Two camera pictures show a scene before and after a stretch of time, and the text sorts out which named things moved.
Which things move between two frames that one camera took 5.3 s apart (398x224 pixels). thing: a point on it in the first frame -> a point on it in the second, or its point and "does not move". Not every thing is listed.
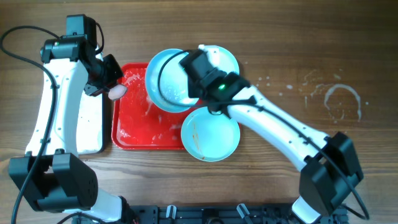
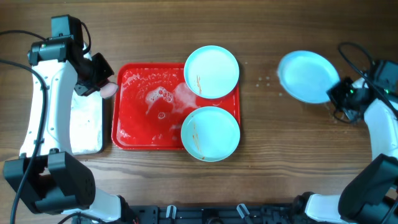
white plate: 210,137 does not move
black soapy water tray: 91,124 does not move
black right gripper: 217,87 -> 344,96
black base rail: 227,214 does not move
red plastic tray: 138,123 does not move
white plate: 166,82 -> 307,76
